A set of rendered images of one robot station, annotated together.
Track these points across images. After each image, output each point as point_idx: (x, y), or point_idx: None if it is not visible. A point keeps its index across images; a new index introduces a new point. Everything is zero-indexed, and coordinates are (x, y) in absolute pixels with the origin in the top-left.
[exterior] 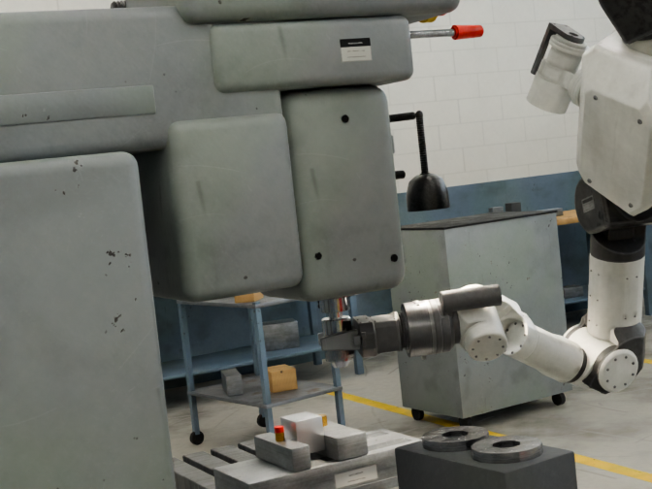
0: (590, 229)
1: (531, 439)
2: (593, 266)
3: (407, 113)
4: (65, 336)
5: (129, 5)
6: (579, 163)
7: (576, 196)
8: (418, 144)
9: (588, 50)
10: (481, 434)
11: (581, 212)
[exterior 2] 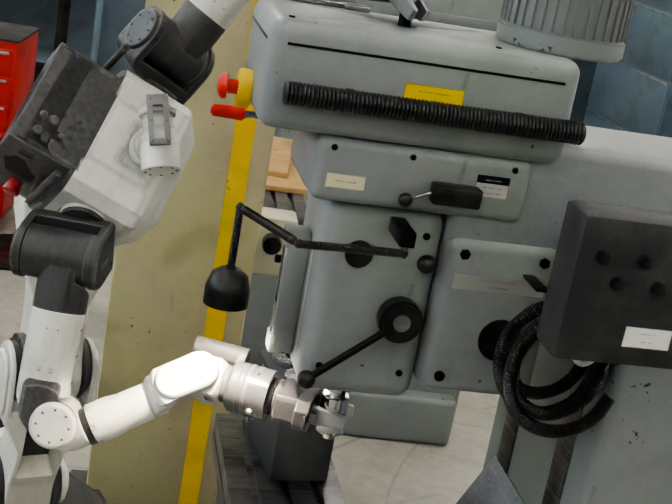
0: (102, 283)
1: (276, 353)
2: (82, 324)
3: (249, 208)
4: None
5: None
6: (162, 210)
7: (99, 261)
8: (239, 237)
9: (190, 114)
10: (293, 369)
11: (99, 274)
